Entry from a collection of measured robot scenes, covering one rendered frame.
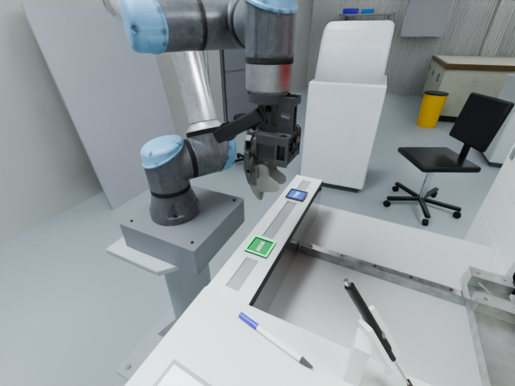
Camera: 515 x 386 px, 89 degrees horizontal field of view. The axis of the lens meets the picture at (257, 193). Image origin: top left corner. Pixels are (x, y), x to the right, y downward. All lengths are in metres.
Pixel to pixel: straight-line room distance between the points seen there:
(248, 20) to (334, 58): 2.19
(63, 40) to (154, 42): 2.22
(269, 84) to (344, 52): 2.19
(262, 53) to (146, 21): 0.16
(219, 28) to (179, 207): 0.48
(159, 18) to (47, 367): 1.68
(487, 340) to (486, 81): 5.64
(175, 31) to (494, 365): 0.77
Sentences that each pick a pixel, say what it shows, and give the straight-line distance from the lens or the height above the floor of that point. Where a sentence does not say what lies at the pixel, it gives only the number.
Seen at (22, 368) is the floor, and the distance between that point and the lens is 1.91.
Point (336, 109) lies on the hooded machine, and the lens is 2.57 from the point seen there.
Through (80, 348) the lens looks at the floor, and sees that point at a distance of 1.83.
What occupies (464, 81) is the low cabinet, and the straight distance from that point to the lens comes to 6.12.
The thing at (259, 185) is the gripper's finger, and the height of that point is 1.14.
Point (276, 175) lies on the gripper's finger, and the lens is 0.53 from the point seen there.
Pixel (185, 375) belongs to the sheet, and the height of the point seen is 0.97.
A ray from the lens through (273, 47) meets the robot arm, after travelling 0.42.
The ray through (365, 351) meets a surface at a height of 1.05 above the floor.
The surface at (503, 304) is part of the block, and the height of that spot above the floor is 0.91.
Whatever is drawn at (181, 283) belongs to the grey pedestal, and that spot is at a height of 0.67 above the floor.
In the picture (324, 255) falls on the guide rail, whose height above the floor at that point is 0.84.
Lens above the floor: 1.39
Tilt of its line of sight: 31 degrees down
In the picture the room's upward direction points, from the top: straight up
